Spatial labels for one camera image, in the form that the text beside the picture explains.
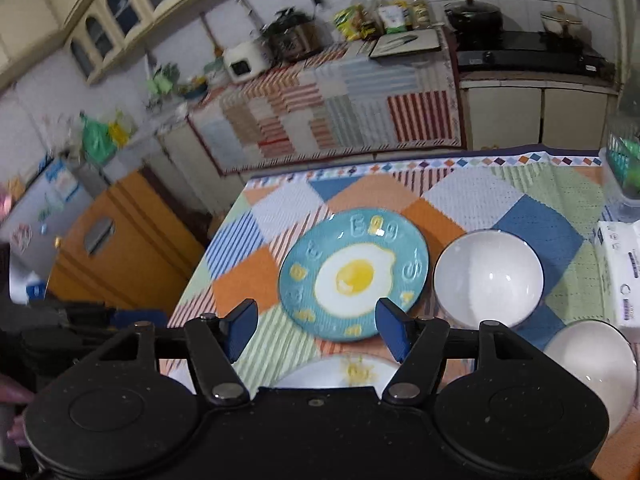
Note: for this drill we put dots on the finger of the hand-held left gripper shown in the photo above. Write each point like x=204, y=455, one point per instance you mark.
x=140, y=319

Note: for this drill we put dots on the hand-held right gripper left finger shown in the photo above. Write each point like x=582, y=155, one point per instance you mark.
x=239, y=330

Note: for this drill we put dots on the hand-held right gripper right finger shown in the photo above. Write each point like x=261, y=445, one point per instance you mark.
x=392, y=327

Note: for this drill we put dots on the white plate yellow print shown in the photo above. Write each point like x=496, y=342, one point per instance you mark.
x=320, y=372

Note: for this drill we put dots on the blue fried egg plate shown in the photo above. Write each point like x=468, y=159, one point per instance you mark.
x=350, y=240

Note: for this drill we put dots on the white ribbed bowl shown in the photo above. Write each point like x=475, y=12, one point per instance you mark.
x=487, y=275
x=590, y=360

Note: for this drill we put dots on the person's left hand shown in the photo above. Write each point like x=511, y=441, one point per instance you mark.
x=12, y=392

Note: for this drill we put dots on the orange wooden chair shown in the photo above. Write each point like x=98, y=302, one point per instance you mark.
x=140, y=245

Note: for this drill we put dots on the white blue printed box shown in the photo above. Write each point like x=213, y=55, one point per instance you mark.
x=45, y=205

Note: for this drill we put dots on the green plastic bag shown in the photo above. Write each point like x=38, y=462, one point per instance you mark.
x=97, y=140

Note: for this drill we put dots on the yellow plastic bag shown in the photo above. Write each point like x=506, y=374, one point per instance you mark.
x=122, y=130

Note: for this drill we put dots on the striped counter cloth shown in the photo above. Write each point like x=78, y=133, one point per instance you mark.
x=345, y=105

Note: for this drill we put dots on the blue basin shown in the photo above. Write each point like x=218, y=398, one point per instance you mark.
x=195, y=91

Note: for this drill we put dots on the white tissue pack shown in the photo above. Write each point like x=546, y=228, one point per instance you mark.
x=622, y=270

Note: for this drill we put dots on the green cloth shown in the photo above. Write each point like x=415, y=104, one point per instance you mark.
x=162, y=80

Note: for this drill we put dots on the cream base cabinets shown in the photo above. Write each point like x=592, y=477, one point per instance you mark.
x=505, y=115

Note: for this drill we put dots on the white rice cooker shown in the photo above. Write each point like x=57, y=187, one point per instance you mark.
x=245, y=62

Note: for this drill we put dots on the clear plastic container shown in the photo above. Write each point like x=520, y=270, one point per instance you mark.
x=622, y=180

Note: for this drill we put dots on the kitchen knife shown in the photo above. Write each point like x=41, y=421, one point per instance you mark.
x=400, y=40

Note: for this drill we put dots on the dark cutting board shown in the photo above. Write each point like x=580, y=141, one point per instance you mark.
x=425, y=40

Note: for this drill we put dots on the black pressure cooker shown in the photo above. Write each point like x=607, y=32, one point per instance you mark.
x=295, y=37

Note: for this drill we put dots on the black gas stove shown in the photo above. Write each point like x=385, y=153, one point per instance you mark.
x=525, y=55

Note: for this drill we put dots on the yellow snack bag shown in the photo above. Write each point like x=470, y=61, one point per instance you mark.
x=346, y=22

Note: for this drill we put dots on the yellow oil bottle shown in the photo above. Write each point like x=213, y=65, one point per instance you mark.
x=420, y=7
x=380, y=2
x=396, y=0

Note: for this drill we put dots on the black cooking pot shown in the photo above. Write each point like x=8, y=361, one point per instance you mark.
x=472, y=15

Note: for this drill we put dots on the white lidded pot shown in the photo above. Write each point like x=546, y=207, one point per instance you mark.
x=562, y=22

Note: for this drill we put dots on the cream wall cabinets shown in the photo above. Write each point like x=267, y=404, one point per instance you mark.
x=60, y=10

